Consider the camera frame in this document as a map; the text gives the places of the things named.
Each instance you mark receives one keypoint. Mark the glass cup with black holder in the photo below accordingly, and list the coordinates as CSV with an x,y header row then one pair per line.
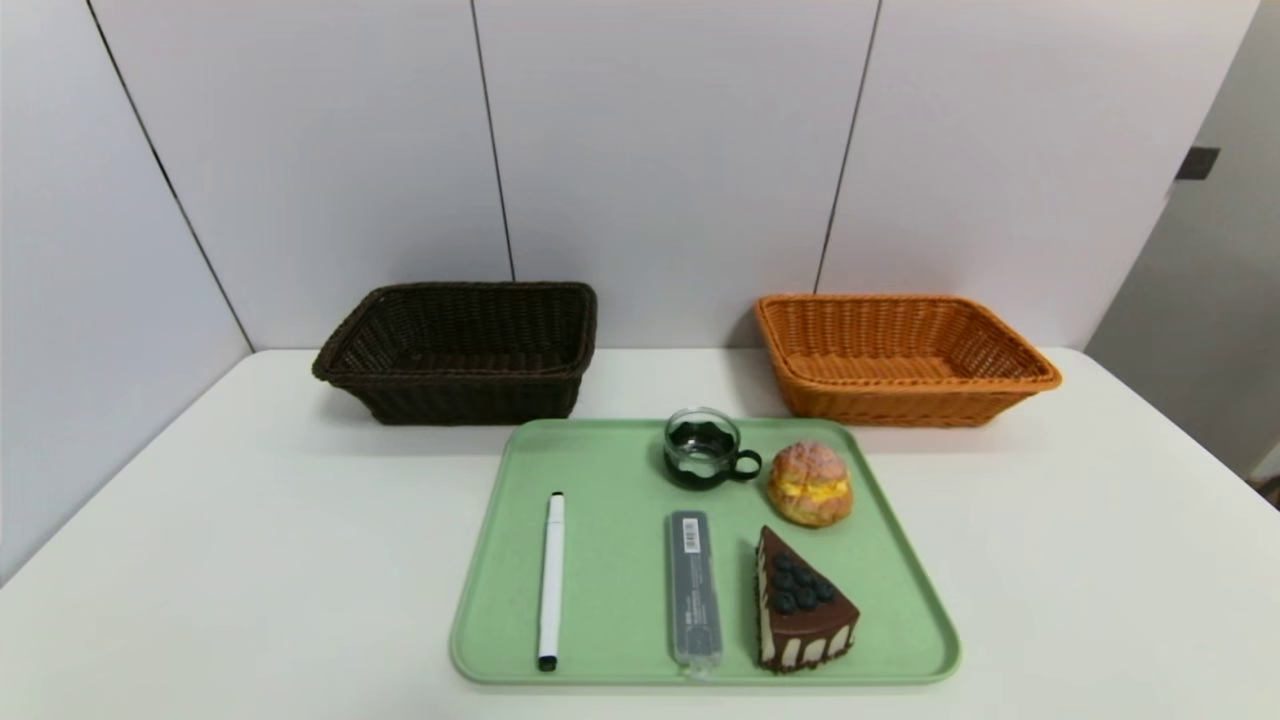
x,y
700,450

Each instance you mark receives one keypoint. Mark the cream puff pastry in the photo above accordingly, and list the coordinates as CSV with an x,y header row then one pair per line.
x,y
810,485

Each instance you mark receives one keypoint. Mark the white marker pen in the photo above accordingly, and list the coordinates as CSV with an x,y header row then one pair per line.
x,y
551,580

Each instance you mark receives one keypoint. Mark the chocolate blueberry cake slice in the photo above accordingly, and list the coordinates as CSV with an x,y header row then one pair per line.
x,y
800,610

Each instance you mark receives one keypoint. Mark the dark brown wicker basket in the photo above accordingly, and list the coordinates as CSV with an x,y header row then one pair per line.
x,y
470,395

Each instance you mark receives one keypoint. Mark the orange wicker basket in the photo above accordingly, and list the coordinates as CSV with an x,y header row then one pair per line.
x,y
900,395

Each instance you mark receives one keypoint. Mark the light green plastic tray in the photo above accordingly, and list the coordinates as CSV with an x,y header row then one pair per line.
x,y
600,560

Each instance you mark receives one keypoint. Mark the dark wall fixture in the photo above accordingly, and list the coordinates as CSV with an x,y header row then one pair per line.
x,y
1197,163

